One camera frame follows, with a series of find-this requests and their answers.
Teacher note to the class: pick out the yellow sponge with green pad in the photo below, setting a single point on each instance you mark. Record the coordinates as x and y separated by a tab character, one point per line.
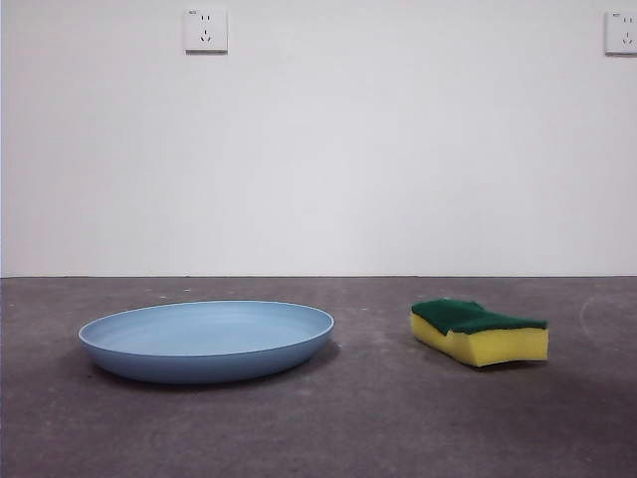
497	346

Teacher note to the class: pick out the white wall socket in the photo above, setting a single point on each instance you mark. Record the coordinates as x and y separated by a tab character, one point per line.
622	32
206	30

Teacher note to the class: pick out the light blue round plate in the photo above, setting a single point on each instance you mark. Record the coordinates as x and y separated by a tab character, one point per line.
199	348

